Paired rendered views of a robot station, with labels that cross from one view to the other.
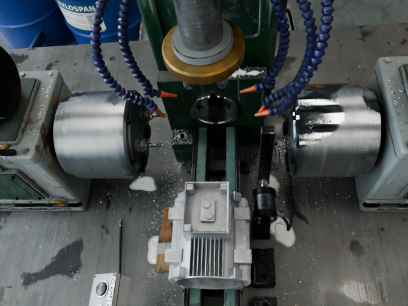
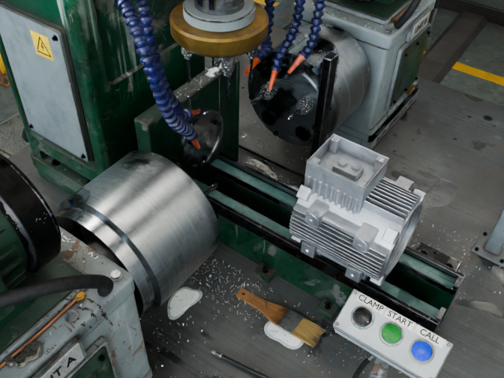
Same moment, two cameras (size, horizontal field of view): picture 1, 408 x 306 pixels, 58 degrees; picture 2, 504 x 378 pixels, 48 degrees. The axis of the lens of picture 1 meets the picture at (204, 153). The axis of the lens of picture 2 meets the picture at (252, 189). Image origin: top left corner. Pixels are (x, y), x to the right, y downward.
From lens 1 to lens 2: 0.83 m
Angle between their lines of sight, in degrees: 42
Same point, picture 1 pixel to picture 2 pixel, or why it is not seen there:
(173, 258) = (370, 233)
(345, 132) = (344, 54)
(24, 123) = (65, 259)
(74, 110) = (109, 199)
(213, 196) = (332, 160)
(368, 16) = not seen: hidden behind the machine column
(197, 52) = (238, 13)
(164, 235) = (274, 313)
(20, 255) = not seen: outside the picture
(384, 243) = (408, 157)
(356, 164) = (364, 81)
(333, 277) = not seen: hidden behind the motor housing
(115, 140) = (190, 193)
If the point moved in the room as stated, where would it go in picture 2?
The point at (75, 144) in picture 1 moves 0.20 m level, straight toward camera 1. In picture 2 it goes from (151, 233) to (273, 225)
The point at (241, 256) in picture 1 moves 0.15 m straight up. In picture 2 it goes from (403, 184) to (421, 122)
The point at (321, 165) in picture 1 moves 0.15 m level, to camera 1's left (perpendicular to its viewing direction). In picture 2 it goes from (349, 97) to (328, 134)
